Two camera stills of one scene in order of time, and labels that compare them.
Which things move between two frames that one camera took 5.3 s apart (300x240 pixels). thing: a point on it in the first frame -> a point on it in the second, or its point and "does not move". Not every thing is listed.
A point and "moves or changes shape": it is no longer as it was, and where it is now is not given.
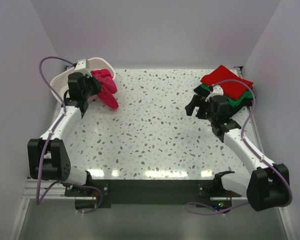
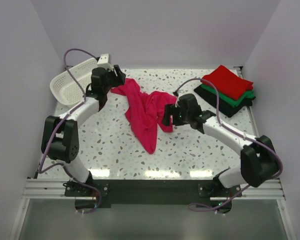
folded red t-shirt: x=233 y=86 does not move
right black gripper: x=196 y=102 -> x=169 y=110
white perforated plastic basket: x=60 y=83 does not move
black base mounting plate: x=150 y=193 does not move
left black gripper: x=97 y=84 -> x=121 y=81
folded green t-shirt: x=249 y=95 does not move
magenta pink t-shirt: x=109 y=87 moves or changes shape
